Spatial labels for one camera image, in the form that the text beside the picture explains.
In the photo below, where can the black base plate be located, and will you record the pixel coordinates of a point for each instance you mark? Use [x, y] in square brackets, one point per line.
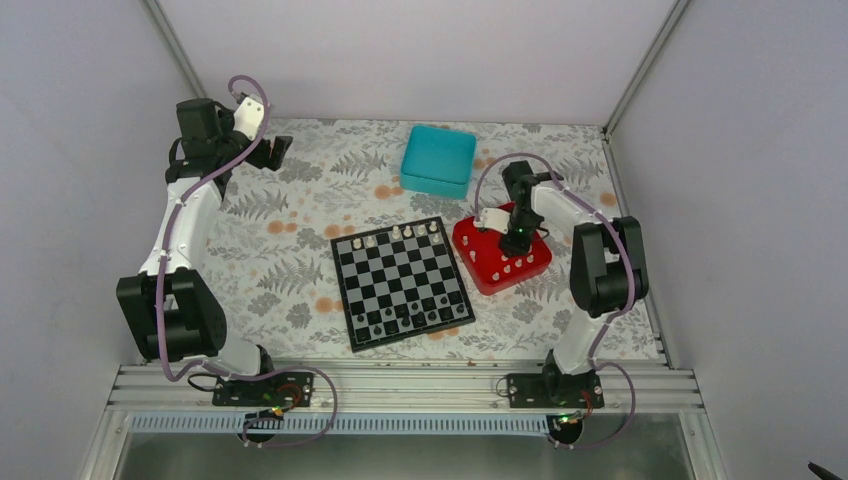
[537, 390]
[283, 390]

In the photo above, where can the black white chessboard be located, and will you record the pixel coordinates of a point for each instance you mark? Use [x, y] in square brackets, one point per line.
[383, 281]

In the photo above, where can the floral table mat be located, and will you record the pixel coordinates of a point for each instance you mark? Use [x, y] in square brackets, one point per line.
[268, 259]

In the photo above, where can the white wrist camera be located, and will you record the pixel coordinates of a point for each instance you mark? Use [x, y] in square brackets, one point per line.
[249, 116]
[494, 219]

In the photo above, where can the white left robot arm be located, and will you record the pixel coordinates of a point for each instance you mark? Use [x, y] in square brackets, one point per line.
[168, 307]

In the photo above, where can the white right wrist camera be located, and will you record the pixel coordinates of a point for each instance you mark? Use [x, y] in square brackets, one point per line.
[494, 219]

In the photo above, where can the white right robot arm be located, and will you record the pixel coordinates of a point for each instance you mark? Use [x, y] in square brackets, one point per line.
[607, 270]

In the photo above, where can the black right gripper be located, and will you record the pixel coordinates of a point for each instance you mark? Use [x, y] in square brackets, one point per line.
[518, 247]

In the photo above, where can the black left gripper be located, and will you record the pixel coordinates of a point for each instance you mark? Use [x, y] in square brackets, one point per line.
[259, 158]

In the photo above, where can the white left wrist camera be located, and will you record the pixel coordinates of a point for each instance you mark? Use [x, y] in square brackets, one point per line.
[249, 116]

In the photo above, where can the aluminium rail frame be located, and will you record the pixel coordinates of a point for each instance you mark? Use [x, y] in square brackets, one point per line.
[369, 386]

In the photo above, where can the red piece tray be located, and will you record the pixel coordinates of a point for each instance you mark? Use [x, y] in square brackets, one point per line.
[489, 268]

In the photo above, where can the teal square box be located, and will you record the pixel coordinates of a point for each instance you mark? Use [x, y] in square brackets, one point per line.
[438, 162]

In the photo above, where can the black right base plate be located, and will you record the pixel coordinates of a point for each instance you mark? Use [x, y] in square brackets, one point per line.
[537, 390]

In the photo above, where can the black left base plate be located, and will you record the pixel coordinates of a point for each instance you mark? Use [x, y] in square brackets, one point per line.
[283, 390]

